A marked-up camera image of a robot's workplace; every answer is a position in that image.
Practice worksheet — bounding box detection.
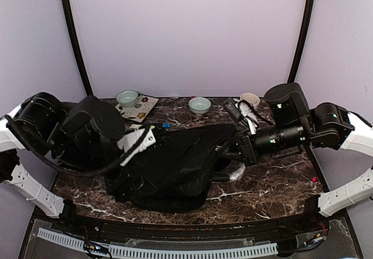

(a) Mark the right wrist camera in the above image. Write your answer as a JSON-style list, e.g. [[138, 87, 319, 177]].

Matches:
[[224, 97, 260, 135]]

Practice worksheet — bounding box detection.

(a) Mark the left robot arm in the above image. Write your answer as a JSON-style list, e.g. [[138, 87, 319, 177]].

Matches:
[[1, 92, 125, 233]]

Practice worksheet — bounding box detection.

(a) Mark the white slotted cable duct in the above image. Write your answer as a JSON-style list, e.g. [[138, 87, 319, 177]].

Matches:
[[37, 228, 279, 258]]

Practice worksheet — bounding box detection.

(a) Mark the pale green bowl centre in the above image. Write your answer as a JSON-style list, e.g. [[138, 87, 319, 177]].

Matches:
[[188, 97, 212, 116]]

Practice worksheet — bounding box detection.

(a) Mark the black right frame post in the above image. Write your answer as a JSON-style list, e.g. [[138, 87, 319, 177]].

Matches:
[[287, 0, 314, 83]]

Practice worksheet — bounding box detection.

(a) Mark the black student backpack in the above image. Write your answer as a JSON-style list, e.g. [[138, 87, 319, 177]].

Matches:
[[105, 124, 244, 213]]

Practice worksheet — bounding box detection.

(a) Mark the black frame post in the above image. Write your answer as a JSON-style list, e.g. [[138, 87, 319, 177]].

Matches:
[[61, 0, 93, 96], [287, 0, 314, 83]]

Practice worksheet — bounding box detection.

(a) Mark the floral square plate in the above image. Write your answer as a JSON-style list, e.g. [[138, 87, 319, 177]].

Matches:
[[115, 94, 159, 123]]

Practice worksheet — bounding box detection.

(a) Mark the pale green bowl on plate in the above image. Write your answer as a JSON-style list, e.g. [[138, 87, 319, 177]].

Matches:
[[116, 90, 139, 108]]

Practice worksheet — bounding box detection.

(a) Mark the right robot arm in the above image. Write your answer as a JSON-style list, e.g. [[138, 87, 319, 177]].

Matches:
[[233, 82, 372, 165]]

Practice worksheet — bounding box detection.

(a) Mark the cream floral mug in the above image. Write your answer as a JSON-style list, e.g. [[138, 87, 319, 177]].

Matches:
[[240, 93, 261, 110]]

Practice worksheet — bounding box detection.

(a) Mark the blue capped black marker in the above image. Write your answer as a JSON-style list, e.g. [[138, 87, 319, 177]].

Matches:
[[153, 122, 171, 129]]

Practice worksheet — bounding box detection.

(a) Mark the black left frame post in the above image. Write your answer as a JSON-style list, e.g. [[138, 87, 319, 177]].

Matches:
[[61, 0, 93, 96]]

